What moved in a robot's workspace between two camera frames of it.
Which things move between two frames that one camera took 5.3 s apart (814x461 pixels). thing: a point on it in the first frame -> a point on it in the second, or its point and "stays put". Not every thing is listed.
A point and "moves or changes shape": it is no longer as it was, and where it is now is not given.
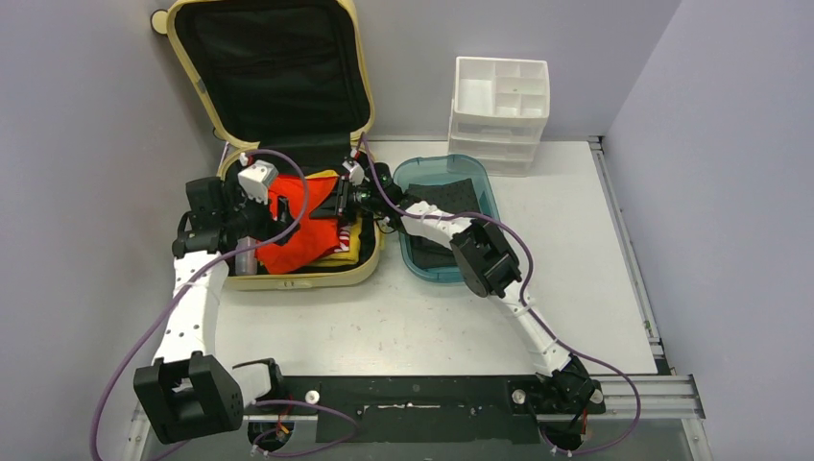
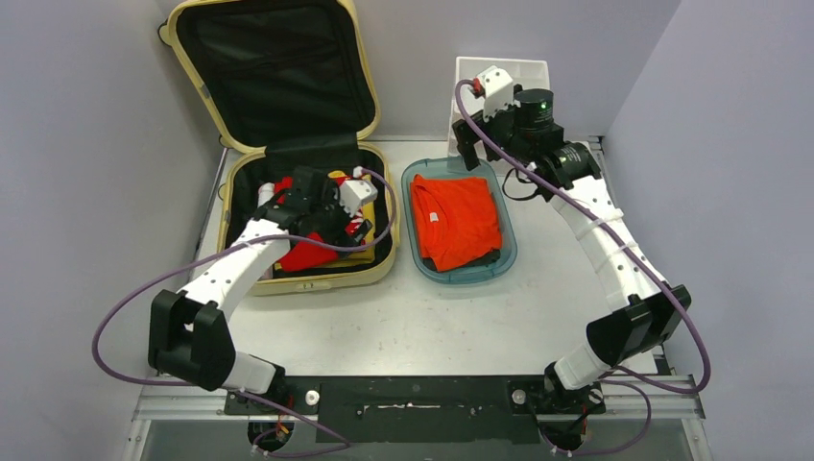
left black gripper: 270,229 -> 339,236
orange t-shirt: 315,239 moves or changes shape
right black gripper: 343,200 -> 475,132
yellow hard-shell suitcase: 285,81 stays put
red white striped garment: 344,238 moves or changes shape
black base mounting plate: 430,409 stays put
